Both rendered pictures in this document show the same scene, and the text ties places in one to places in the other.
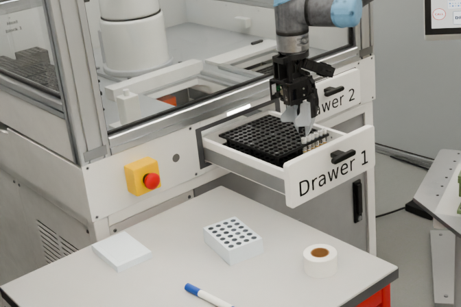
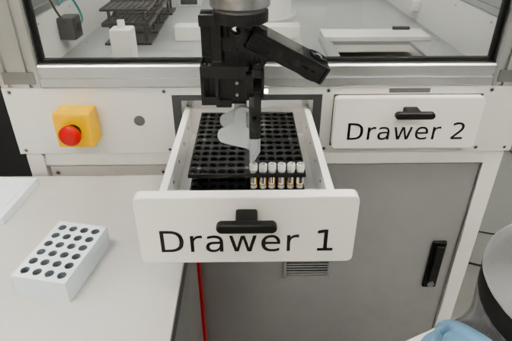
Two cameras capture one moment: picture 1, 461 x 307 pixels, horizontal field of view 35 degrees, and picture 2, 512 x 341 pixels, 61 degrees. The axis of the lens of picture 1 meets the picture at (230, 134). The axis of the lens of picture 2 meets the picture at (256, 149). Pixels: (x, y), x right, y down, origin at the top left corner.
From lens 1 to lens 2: 1.33 m
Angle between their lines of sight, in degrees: 33
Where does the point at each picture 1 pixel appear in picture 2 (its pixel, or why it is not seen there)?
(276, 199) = not seen: hidden behind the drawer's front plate
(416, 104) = not seen: outside the picture
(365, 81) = (498, 119)
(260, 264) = (36, 320)
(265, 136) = not seen: hidden behind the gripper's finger
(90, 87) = not seen: outside the picture
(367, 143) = (335, 221)
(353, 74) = (471, 102)
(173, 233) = (68, 207)
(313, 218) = (355, 257)
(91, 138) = (11, 58)
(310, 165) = (186, 214)
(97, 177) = (23, 106)
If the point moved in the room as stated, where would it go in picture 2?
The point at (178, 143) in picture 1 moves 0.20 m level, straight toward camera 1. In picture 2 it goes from (142, 104) to (53, 146)
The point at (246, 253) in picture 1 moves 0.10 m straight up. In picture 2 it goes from (40, 291) to (21, 236)
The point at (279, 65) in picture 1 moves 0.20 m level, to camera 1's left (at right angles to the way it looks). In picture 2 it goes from (203, 28) to (104, 8)
